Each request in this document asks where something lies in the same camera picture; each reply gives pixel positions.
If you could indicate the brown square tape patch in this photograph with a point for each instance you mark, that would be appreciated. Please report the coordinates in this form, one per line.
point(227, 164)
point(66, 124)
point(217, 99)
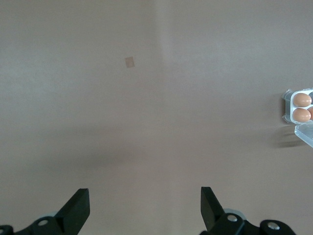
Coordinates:
point(129, 62)

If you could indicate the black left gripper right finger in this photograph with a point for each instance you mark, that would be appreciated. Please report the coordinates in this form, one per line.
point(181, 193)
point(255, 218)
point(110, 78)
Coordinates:
point(212, 213)

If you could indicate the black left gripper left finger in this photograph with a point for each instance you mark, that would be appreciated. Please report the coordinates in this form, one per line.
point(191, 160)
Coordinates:
point(73, 210)

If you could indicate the clear plastic egg box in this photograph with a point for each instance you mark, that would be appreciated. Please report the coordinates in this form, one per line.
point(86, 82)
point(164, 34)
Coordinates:
point(289, 115)

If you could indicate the brown egg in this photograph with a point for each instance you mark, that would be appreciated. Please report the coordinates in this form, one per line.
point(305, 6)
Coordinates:
point(311, 113)
point(302, 100)
point(301, 114)

